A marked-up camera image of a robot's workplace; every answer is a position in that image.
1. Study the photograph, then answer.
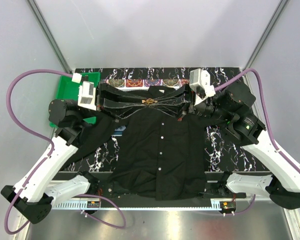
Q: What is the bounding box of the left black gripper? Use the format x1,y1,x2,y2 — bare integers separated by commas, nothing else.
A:
78,81,148,123

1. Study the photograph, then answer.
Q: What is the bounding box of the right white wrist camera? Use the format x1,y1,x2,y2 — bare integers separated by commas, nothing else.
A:
189,68,216,100

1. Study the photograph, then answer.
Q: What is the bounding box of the black button shirt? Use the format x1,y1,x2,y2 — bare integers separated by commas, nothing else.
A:
69,86,241,201

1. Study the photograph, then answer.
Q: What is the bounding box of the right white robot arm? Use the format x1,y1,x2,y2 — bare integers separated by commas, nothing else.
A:
147,81,300,210

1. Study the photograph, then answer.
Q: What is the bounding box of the blue patterned placemat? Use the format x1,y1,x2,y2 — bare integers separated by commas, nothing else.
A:
97,79,200,139

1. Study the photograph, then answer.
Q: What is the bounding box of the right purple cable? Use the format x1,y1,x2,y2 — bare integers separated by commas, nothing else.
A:
212,69,300,216

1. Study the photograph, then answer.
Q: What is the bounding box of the gold brooch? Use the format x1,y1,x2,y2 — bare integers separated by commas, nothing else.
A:
141,98,158,105

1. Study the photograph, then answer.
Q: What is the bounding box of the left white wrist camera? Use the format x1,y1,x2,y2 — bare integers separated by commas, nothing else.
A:
71,73,97,111

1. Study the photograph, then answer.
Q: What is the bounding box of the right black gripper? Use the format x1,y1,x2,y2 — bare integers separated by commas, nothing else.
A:
149,81,233,122

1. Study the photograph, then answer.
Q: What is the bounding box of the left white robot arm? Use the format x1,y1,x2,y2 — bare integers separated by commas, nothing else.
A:
0,99,116,224

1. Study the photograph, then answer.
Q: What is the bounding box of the green plastic tray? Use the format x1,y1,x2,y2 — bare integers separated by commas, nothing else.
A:
48,72,100,128

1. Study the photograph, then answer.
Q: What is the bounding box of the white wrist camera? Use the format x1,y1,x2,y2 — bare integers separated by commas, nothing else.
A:
71,73,97,111
189,68,216,100

